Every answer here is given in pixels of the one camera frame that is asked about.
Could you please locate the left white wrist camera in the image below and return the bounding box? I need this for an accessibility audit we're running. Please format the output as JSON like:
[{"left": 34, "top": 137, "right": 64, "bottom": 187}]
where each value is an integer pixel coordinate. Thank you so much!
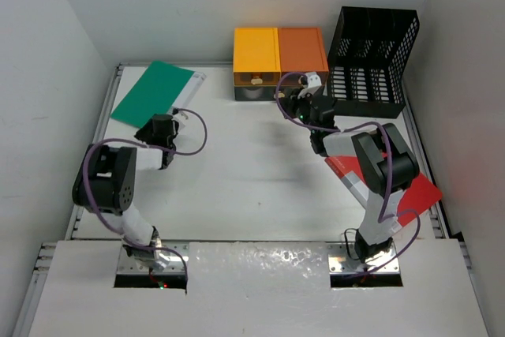
[{"left": 172, "top": 109, "right": 189, "bottom": 122}]

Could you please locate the green clip file folder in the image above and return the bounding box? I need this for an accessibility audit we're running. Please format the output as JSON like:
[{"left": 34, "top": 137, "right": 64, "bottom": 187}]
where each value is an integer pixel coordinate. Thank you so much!
[{"left": 111, "top": 61, "right": 207, "bottom": 128}]

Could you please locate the black mesh file rack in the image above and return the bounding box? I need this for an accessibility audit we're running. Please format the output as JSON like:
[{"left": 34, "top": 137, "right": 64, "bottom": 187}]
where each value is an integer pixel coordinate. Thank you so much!
[{"left": 327, "top": 6, "right": 420, "bottom": 118}]

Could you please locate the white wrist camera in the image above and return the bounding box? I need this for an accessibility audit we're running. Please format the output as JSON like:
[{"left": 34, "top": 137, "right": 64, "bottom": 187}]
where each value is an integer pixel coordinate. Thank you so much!
[
  {"left": 172, "top": 109, "right": 189, "bottom": 122},
  {"left": 297, "top": 72, "right": 324, "bottom": 99}
]

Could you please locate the transparent grey drawer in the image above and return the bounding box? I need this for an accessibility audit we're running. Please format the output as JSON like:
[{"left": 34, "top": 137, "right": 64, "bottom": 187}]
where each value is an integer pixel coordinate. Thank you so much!
[{"left": 234, "top": 86, "right": 275, "bottom": 102}]

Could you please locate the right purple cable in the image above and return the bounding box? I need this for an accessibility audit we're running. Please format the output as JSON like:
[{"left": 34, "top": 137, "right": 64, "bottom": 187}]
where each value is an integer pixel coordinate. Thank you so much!
[{"left": 274, "top": 72, "right": 421, "bottom": 277}]

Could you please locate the white foam front board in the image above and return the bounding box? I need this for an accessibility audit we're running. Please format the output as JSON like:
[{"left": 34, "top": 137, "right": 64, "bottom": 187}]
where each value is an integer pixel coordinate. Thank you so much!
[{"left": 30, "top": 240, "right": 487, "bottom": 336}]

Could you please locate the red clip file folder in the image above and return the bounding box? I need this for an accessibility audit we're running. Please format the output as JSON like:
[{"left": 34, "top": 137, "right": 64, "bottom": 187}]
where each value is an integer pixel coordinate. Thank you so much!
[{"left": 324, "top": 155, "right": 443, "bottom": 227}]

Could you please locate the metal base plate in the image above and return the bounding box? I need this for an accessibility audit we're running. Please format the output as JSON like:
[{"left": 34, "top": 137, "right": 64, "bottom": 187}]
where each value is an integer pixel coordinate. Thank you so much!
[
  {"left": 327, "top": 242, "right": 400, "bottom": 275},
  {"left": 117, "top": 245, "right": 185, "bottom": 275}
]

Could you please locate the orange drawer box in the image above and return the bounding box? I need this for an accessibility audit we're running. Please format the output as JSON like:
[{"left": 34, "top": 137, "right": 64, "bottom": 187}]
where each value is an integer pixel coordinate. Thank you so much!
[{"left": 278, "top": 27, "right": 329, "bottom": 84}]

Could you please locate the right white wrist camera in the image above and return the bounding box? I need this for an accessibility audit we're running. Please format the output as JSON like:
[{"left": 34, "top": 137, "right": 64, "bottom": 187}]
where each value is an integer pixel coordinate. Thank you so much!
[{"left": 297, "top": 72, "right": 324, "bottom": 99}]

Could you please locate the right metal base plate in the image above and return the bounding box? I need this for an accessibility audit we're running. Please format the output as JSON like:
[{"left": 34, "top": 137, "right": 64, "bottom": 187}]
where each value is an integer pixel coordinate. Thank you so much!
[{"left": 327, "top": 242, "right": 400, "bottom": 275}]

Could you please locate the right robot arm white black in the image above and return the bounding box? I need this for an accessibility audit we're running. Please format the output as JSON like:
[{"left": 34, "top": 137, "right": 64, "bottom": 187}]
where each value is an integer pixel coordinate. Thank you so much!
[{"left": 278, "top": 88, "right": 420, "bottom": 263}]

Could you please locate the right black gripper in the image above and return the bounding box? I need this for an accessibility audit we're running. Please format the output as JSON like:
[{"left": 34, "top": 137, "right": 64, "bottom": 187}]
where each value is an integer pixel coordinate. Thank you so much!
[{"left": 278, "top": 88, "right": 319, "bottom": 134}]

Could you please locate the yellow drawer box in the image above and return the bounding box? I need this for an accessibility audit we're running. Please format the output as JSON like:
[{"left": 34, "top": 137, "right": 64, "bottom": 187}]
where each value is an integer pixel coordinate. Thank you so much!
[{"left": 233, "top": 27, "right": 281, "bottom": 87}]

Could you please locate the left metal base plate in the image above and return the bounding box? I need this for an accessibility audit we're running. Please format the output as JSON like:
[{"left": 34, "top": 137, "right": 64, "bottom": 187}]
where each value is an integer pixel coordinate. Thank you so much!
[{"left": 117, "top": 245, "right": 185, "bottom": 275}]

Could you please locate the purple cable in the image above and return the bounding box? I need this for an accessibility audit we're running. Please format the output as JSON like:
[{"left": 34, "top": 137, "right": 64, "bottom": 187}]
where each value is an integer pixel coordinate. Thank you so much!
[
  {"left": 274, "top": 72, "right": 421, "bottom": 277},
  {"left": 82, "top": 107, "right": 208, "bottom": 279}
]

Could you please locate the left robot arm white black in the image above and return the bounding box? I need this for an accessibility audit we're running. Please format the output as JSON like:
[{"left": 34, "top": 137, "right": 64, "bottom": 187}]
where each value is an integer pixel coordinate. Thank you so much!
[{"left": 72, "top": 114, "right": 179, "bottom": 271}]

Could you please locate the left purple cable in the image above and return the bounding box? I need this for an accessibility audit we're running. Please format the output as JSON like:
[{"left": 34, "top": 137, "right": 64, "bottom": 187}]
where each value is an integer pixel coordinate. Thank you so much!
[{"left": 82, "top": 107, "right": 208, "bottom": 279}]

